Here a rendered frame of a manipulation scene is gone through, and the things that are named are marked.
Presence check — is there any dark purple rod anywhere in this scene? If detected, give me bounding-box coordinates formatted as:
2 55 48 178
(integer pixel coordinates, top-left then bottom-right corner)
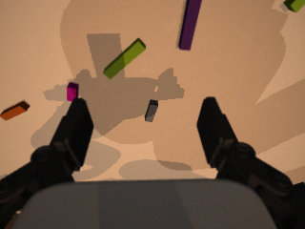
178 0 202 51

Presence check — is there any orange rod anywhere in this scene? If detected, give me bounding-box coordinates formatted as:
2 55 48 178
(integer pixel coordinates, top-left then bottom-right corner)
0 100 30 121

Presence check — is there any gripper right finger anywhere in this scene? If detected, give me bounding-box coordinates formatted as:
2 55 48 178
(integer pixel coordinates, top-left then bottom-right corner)
196 96 305 229

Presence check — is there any magenta rectangular block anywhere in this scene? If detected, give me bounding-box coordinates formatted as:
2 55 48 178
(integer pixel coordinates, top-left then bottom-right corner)
67 82 79 101

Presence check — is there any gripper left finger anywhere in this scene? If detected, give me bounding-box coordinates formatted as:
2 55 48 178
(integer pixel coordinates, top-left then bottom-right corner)
0 98 93 229

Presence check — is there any dark grey rectangular bar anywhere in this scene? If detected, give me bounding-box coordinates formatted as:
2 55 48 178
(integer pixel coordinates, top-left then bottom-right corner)
145 100 158 122

